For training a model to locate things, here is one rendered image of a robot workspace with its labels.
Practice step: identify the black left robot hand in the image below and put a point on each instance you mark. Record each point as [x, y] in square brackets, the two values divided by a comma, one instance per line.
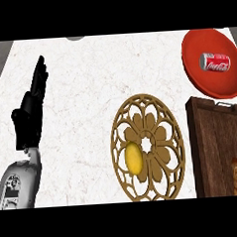
[30, 112]

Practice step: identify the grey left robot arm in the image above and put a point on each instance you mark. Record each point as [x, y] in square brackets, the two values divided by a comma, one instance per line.
[18, 183]

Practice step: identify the yellow can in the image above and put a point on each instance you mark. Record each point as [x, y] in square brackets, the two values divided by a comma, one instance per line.
[134, 158]

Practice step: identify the gold openwork round placemat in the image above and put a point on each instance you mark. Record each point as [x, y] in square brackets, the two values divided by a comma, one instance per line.
[158, 148]

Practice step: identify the red bowl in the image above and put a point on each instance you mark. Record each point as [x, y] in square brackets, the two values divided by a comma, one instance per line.
[217, 81]

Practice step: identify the red soda can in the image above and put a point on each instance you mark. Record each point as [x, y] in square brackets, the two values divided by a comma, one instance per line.
[215, 62]

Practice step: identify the grey round object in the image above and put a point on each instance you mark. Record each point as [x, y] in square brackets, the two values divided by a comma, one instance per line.
[75, 38]

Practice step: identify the dark wooden tray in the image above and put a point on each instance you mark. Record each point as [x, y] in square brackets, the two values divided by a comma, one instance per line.
[215, 151]

